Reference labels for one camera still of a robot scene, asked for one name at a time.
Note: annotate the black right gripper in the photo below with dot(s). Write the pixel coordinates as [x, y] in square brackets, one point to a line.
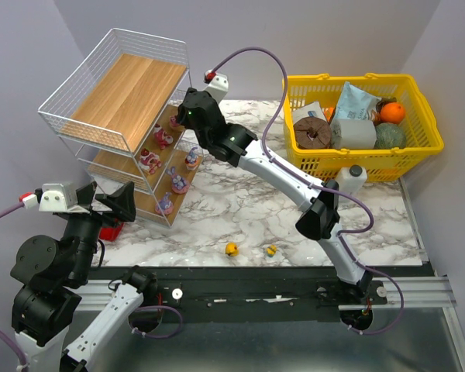
[184, 110]

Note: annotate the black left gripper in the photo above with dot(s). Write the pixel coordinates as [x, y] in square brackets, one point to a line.
[94, 209]

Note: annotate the pink strawberry donut toy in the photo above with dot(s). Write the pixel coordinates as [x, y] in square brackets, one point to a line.
[173, 123]

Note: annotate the pink strawberry figure toy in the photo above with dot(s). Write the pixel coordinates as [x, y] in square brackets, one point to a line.
[162, 137]

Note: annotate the purple figure orange donut toy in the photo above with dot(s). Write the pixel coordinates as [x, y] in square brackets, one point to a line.
[192, 159]

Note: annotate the red strawberry cake toy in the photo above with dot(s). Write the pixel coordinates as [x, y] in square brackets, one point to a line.
[149, 161]

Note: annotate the purple bunny pink donut toy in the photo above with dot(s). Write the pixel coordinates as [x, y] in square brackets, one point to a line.
[165, 206]

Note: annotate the yellow duck toy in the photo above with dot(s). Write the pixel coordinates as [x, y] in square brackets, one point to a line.
[231, 250]

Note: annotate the yellow minion toy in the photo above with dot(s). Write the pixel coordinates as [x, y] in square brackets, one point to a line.
[271, 250]

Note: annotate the yellow plastic basket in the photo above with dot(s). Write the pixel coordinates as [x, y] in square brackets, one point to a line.
[419, 125]

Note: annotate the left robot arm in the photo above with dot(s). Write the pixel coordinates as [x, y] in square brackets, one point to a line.
[51, 270]

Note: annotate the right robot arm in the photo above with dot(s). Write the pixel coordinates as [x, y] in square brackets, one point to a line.
[318, 201]

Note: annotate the red bell pepper toy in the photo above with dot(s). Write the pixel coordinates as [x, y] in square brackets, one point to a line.
[110, 233]

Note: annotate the white tissue packet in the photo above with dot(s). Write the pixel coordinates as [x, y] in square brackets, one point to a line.
[311, 110]

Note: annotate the brown chocolate donut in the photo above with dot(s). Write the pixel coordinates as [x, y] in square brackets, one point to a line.
[312, 133]

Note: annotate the white paper roll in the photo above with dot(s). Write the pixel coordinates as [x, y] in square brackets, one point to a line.
[352, 134]

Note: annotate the light blue snack bag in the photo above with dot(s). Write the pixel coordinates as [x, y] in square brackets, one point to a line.
[355, 104]

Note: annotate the white bottle grey cap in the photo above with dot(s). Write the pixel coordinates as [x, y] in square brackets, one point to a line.
[351, 179]

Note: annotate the green melon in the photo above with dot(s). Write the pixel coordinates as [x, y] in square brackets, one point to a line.
[389, 136]

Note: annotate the orange fruit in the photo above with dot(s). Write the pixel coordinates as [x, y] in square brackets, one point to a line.
[393, 112]

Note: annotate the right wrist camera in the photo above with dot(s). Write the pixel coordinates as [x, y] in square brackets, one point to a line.
[217, 85]

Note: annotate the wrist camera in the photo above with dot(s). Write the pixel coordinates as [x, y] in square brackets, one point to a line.
[52, 197]
[217, 85]

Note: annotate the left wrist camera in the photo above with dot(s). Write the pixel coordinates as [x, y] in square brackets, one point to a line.
[52, 197]

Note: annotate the white wire wooden shelf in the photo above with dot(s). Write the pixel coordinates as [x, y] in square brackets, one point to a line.
[107, 108]

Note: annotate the black mounting rail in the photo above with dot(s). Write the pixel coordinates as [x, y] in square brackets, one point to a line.
[281, 294]

